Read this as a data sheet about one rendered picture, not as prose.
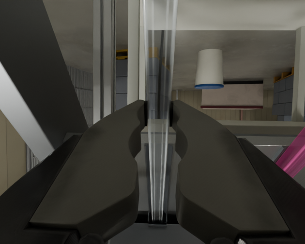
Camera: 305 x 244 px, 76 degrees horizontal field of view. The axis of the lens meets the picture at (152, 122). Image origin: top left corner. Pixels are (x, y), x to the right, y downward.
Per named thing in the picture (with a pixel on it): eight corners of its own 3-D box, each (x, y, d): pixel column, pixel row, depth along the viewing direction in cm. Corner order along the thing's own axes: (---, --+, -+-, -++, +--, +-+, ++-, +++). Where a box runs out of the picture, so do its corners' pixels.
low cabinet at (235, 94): (203, 89, 847) (202, 109, 851) (201, 81, 624) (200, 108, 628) (248, 89, 797) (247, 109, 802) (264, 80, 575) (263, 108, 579)
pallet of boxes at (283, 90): (312, 76, 505) (309, 126, 512) (273, 77, 529) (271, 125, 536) (346, 64, 378) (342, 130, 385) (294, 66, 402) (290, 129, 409)
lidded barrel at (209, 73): (197, 57, 346) (196, 89, 349) (193, 49, 303) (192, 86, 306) (224, 55, 331) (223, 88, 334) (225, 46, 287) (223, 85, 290)
